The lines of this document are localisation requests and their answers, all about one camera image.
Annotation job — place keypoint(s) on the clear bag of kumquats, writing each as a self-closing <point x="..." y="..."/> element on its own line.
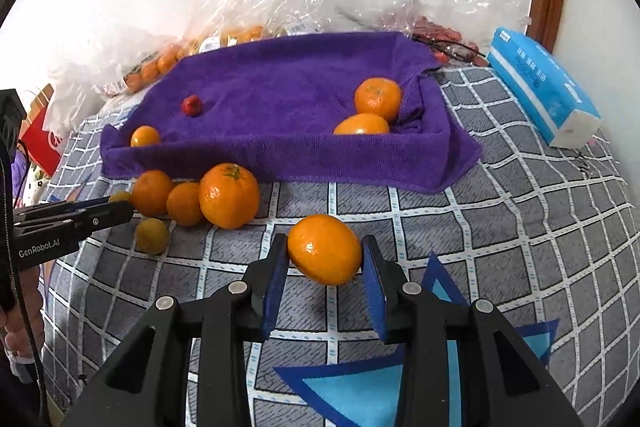
<point x="240" y="34"/>

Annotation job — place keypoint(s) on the person's left hand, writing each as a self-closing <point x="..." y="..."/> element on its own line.
<point x="22" y="337"/>

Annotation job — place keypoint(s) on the red paper shopping bag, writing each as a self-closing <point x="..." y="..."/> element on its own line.
<point x="42" y="142"/>

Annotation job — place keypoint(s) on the purple towel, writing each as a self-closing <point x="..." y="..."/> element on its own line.
<point x="280" y="107"/>

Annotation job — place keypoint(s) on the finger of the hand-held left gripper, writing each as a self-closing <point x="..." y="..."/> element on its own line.
<point x="75" y="207"/>
<point x="100" y="217"/>

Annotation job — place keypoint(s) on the black eyeglasses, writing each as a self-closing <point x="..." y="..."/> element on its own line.
<point x="450" y="50"/>

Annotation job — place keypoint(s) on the bagged pile of red tomatoes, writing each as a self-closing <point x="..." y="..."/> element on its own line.
<point x="440" y="32"/>

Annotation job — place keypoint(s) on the blue tissue pack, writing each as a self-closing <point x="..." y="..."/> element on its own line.
<point x="542" y="92"/>

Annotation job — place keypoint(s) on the orange mandarin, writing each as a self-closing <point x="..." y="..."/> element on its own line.
<point x="152" y="192"/>
<point x="325" y="249"/>
<point x="378" y="98"/>
<point x="184" y="203"/>
<point x="361" y="124"/>

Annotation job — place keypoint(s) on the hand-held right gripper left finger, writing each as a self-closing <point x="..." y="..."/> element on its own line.
<point x="275" y="277"/>

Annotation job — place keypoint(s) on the clear bag of small oranges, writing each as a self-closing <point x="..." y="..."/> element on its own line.
<point x="150" y="67"/>

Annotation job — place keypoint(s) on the large mandarin with green stem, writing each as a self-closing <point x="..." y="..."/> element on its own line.
<point x="229" y="195"/>

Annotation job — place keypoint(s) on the single red cherry tomato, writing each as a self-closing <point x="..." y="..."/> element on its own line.
<point x="191" y="105"/>

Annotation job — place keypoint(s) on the grey checked bedsheet with stars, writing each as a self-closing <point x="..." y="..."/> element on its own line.
<point x="450" y="257"/>

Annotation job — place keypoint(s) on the small round orange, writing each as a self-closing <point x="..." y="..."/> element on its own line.
<point x="145" y="136"/>

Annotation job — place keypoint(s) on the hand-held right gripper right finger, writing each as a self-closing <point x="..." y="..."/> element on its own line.
<point x="372" y="287"/>

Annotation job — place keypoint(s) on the yellow-green round fruit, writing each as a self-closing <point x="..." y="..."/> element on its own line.
<point x="152" y="235"/>
<point x="119" y="196"/>

